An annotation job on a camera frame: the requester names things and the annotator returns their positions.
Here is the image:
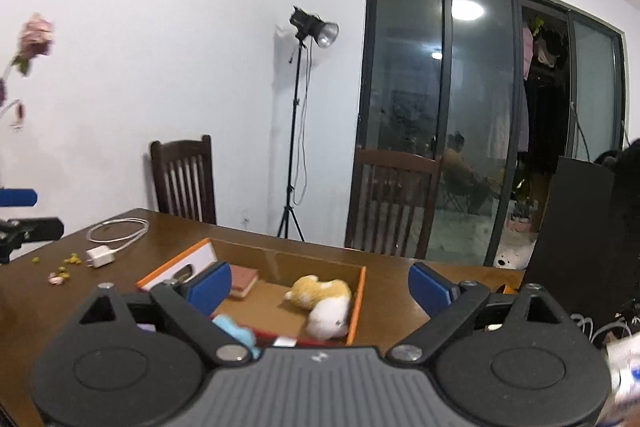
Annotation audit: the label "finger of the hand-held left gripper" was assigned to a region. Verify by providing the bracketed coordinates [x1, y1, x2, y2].
[0, 217, 65, 264]
[0, 188, 39, 208]

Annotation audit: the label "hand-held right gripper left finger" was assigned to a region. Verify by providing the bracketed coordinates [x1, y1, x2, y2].
[75, 262, 253, 367]

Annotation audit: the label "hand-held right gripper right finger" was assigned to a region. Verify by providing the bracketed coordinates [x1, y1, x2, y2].
[387, 263, 576, 365]

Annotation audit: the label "light blue plush toy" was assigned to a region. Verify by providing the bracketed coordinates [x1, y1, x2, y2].
[210, 313, 262, 360]

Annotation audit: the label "red cardboard box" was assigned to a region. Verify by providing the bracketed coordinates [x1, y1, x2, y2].
[136, 237, 368, 349]

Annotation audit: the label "colourful cloths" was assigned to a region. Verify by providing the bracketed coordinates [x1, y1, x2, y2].
[284, 274, 353, 340]

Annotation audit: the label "scattered yellow flower petals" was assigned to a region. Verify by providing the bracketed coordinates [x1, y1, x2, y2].
[31, 252, 83, 280]

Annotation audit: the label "white charger plug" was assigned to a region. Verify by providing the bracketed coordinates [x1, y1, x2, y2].
[85, 245, 115, 269]

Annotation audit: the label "potted plant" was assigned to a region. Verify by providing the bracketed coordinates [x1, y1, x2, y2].
[507, 201, 534, 233]

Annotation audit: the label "brown wooden chair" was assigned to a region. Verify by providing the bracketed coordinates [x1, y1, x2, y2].
[345, 148, 443, 260]

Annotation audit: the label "dark wooden slatted chair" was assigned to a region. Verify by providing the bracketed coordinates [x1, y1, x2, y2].
[150, 134, 217, 225]

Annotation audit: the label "black paper bag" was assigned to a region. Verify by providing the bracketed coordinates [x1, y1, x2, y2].
[525, 155, 640, 323]

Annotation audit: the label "pink artificial flowers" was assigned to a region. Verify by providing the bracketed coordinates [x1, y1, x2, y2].
[0, 13, 55, 132]

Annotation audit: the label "white and blue packet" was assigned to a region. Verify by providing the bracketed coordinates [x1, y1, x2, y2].
[602, 332, 640, 423]

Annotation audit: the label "dark framed sliding glass door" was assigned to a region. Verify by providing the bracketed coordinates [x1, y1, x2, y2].
[345, 0, 628, 268]

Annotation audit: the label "hanging pink garment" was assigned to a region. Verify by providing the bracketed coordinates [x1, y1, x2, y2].
[522, 24, 535, 80]

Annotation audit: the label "hanging dark clothes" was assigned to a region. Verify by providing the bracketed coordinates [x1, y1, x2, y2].
[534, 26, 569, 68]

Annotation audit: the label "studio light on stand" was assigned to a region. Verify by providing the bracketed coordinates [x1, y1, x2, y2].
[276, 6, 340, 242]

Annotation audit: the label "white charger cable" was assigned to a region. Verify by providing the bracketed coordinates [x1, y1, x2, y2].
[86, 218, 150, 254]

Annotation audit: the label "white coiled cable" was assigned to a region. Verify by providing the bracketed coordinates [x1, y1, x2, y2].
[570, 313, 640, 348]

